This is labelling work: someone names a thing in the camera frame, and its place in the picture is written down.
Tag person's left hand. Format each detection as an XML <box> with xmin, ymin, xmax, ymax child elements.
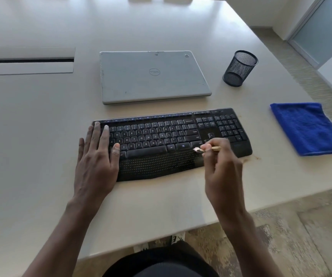
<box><xmin>73</xmin><ymin>121</ymin><xmax>121</xmax><ymax>205</ymax></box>

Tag person's right hand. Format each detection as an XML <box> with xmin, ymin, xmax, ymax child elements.
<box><xmin>200</xmin><ymin>137</ymin><xmax>249</xmax><ymax>228</ymax></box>

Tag small wooden brush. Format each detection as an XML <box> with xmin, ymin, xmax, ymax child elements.
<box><xmin>193</xmin><ymin>146</ymin><xmax>221</xmax><ymax>154</ymax></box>

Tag black keyboard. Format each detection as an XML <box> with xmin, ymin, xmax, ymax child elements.
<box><xmin>92</xmin><ymin>107</ymin><xmax>253</xmax><ymax>182</ymax></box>

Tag blue microfibre cloth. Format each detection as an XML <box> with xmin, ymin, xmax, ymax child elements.
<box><xmin>270</xmin><ymin>102</ymin><xmax>332</xmax><ymax>157</ymax></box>

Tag person's left forearm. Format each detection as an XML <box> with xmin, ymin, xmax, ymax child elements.
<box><xmin>21</xmin><ymin>197</ymin><xmax>97</xmax><ymax>277</ymax></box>

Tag person's white shoe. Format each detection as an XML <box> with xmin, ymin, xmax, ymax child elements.
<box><xmin>171</xmin><ymin>231</ymin><xmax>186</xmax><ymax>245</ymax></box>
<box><xmin>133</xmin><ymin>242</ymin><xmax>149</xmax><ymax>254</ymax></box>

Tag person's black clothing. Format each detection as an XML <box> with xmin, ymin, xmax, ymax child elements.
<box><xmin>102</xmin><ymin>240</ymin><xmax>220</xmax><ymax>277</ymax></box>

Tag silver laptop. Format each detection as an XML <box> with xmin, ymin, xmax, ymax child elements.
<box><xmin>99</xmin><ymin>50</ymin><xmax>213</xmax><ymax>105</ymax></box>

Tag black mesh pen holder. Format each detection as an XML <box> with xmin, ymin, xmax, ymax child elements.
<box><xmin>222</xmin><ymin>50</ymin><xmax>259</xmax><ymax>87</ymax></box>

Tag frosted glass door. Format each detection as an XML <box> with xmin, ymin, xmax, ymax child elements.
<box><xmin>286</xmin><ymin>0</ymin><xmax>332</xmax><ymax>70</ymax></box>

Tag grey desk cable slot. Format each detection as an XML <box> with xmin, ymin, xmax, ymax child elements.
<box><xmin>0</xmin><ymin>47</ymin><xmax>76</xmax><ymax>77</ymax></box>

